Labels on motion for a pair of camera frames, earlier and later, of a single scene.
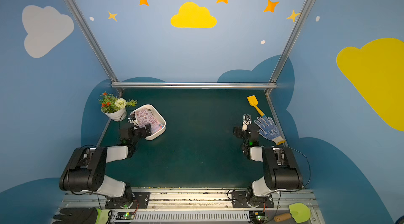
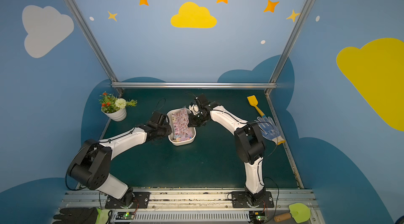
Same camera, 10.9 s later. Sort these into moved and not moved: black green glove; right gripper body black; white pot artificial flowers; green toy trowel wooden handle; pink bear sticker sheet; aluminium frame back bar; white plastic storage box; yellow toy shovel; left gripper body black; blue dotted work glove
Moved: right gripper body black; left gripper body black; pink bear sticker sheet; white plastic storage box
Not moved: black green glove; yellow toy shovel; green toy trowel wooden handle; blue dotted work glove; white pot artificial flowers; aluminium frame back bar
